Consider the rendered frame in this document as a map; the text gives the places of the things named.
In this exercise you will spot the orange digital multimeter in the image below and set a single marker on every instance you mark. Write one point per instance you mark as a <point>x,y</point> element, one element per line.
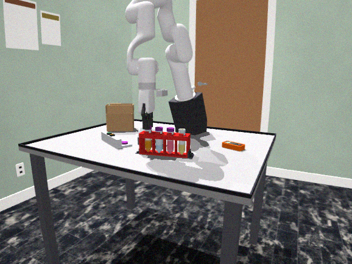
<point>233,145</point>

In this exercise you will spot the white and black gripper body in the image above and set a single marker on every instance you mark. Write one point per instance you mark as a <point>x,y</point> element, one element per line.
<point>148,97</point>

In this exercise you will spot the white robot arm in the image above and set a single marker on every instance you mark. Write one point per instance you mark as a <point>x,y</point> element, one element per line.
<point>142,12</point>

